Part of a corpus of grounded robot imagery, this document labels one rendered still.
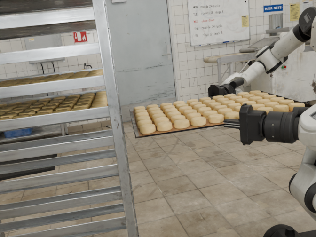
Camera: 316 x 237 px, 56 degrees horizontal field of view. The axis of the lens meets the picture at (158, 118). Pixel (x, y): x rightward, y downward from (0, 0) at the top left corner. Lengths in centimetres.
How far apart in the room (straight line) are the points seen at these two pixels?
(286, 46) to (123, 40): 366
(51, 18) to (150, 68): 425
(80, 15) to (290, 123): 63
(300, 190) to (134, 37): 404
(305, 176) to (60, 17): 111
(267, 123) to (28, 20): 70
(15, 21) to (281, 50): 120
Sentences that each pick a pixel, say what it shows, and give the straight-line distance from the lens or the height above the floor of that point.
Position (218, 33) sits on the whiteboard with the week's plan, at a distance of 544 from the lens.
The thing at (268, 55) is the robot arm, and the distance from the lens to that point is 164.
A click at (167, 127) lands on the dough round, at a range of 94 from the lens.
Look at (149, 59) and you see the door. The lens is 506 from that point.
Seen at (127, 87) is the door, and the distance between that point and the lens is 501.
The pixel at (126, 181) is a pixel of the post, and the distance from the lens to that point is 92.
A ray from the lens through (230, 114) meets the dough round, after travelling 100.
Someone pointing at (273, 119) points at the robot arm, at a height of 99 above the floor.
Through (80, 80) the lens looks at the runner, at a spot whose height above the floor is 115.
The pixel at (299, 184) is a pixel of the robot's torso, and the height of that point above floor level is 59.
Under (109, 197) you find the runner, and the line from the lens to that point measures 97.
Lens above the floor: 122
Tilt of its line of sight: 14 degrees down
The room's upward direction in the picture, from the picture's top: 6 degrees counter-clockwise
